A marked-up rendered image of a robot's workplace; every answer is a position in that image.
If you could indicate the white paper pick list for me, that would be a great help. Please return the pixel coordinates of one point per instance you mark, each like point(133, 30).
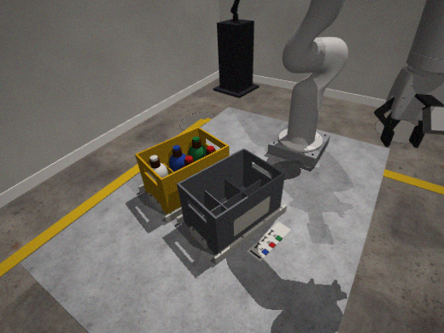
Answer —
point(269, 241)

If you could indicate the white bottle with dark brown cap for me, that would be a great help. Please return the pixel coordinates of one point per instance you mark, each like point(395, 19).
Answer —
point(158, 167)

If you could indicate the blue bottle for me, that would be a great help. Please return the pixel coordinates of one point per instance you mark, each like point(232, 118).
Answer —
point(176, 161)

